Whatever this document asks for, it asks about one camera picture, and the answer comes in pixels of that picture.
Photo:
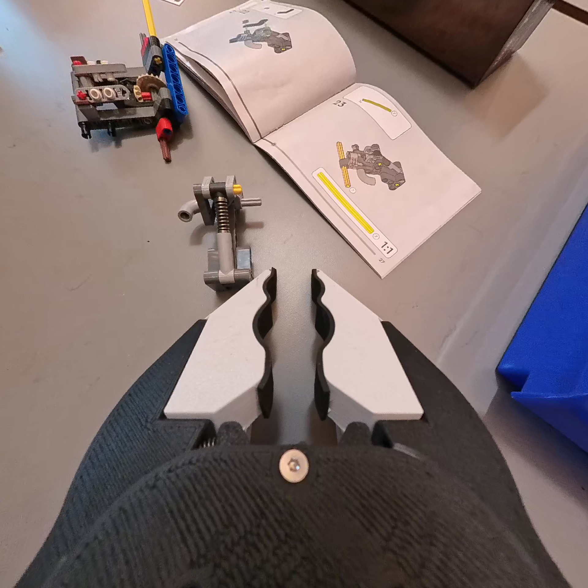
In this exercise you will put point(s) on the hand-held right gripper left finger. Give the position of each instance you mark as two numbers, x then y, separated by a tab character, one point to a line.
220	363

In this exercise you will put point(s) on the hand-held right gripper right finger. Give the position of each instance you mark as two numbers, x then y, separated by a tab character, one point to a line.
363	367

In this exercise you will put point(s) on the grey lego suspension assembly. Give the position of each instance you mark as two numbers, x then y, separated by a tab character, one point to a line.
223	239

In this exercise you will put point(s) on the lego chassis assembly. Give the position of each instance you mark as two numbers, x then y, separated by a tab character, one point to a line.
115	96

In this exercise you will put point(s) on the lego instruction booklet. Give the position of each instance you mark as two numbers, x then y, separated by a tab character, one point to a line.
298	78

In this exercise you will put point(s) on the yellow flexible lego axle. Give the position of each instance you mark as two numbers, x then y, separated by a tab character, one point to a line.
149	18

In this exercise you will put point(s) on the blue box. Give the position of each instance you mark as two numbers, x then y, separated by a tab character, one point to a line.
556	340

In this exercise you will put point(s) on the dark brown box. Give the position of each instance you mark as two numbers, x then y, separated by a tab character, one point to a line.
450	32

